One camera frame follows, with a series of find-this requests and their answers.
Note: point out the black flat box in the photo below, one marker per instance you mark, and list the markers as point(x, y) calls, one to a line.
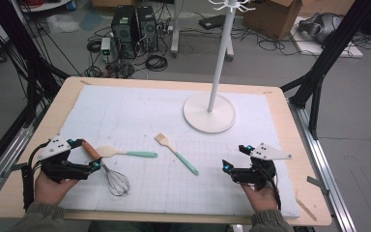
point(212, 22)

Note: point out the grey metal bracket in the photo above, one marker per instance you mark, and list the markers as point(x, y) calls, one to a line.
point(317, 184)
point(14, 169)

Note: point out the thin wooden stick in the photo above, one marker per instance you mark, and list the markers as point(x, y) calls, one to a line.
point(306, 210)

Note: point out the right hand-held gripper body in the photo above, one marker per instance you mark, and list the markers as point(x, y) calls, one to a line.
point(254, 175)

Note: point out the black metal frame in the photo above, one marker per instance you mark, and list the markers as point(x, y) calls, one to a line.
point(29, 64)
point(328, 54)

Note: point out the brown cardboard box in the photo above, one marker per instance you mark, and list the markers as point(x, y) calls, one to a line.
point(272, 19)

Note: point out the dark grey headset device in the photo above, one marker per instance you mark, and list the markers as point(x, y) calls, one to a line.
point(320, 27)

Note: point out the aluminium rail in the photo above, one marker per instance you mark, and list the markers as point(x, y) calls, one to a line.
point(0, 164)
point(327, 174)

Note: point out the white floor stand frame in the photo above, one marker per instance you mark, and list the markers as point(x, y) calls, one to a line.
point(175, 32)

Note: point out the white grid mat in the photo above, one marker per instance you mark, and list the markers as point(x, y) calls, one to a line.
point(141, 109)

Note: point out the white hook stand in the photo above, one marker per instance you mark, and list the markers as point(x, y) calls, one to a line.
point(209, 119)

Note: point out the round white table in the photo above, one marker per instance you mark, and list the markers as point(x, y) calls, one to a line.
point(50, 6)

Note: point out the black computer tower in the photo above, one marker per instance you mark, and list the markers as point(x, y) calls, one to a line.
point(124, 32)
point(148, 29)

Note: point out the small white box device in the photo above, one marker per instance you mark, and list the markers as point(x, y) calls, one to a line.
point(105, 46)

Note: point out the person's left hand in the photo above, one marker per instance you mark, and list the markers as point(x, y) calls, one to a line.
point(50, 191)

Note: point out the white floor board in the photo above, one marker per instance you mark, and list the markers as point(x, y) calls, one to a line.
point(351, 51)

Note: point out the person's right hand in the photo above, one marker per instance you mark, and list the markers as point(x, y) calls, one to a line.
point(262, 198)

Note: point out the clear plastic bag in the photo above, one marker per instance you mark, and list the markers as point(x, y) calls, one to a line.
point(62, 24)

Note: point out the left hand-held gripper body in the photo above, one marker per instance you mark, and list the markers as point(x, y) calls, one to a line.
point(58, 169)

